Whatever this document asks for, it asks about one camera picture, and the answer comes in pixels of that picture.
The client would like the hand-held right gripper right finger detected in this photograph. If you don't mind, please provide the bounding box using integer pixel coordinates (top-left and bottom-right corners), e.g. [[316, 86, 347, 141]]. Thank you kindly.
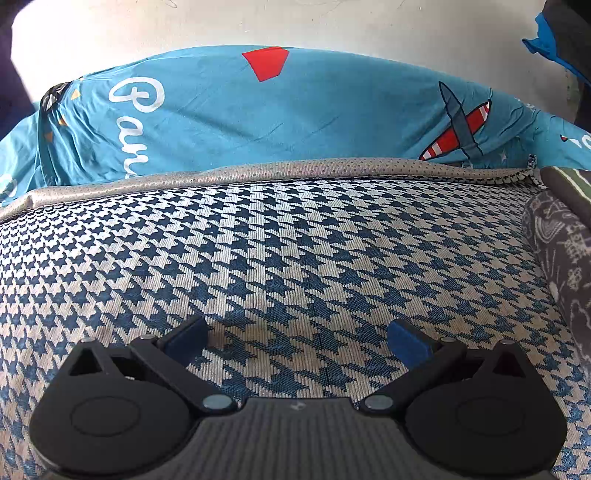
[[359, 319, 533, 415]]

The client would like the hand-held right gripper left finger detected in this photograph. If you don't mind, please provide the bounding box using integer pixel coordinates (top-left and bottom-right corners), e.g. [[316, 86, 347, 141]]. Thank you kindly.
[[59, 316, 238, 413]]

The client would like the houndstooth mattress cover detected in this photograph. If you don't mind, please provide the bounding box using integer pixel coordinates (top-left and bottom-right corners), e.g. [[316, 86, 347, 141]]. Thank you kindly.
[[0, 157, 591, 480]]

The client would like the grey patterned cloth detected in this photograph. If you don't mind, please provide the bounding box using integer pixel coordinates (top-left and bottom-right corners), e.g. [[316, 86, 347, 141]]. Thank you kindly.
[[522, 189, 591, 352]]

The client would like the green striped cloth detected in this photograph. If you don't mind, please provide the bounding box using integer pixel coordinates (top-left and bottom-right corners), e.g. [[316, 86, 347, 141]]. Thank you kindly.
[[540, 166, 591, 220]]

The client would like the blue airplane print bed sheet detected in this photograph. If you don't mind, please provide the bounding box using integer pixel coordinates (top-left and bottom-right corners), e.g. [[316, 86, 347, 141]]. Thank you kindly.
[[0, 45, 591, 208]]

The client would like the dark quilt with blue lining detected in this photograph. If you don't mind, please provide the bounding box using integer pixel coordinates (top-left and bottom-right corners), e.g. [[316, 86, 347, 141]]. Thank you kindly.
[[522, 0, 591, 86]]

